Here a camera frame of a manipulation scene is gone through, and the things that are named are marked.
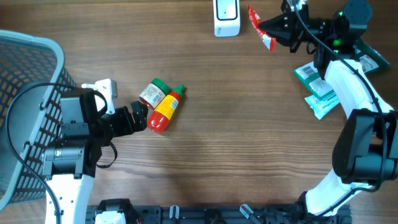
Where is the red Nescafe coffee stick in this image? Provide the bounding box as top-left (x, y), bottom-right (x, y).
top-left (248, 4), bottom-right (276, 52)

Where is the small jar green lid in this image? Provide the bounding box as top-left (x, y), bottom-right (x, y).
top-left (139, 78), bottom-right (171, 110)

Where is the red sauce bottle green cap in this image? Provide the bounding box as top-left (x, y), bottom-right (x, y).
top-left (147, 84), bottom-right (185, 133)

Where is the green 3M gloves pack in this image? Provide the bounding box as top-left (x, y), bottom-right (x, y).
top-left (293, 39), bottom-right (390, 100)

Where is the light green tissue pack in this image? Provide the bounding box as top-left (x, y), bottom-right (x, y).
top-left (305, 93), bottom-right (340, 120)

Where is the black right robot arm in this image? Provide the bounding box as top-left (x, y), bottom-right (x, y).
top-left (259, 1), bottom-right (397, 223)

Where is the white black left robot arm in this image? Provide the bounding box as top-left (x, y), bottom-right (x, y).
top-left (42, 88), bottom-right (148, 223)

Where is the white barcode scanner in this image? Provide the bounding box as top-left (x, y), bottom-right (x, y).
top-left (213, 0), bottom-right (241, 37)

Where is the grey plastic mesh basket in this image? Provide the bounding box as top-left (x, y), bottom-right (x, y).
top-left (1, 30), bottom-right (75, 209)

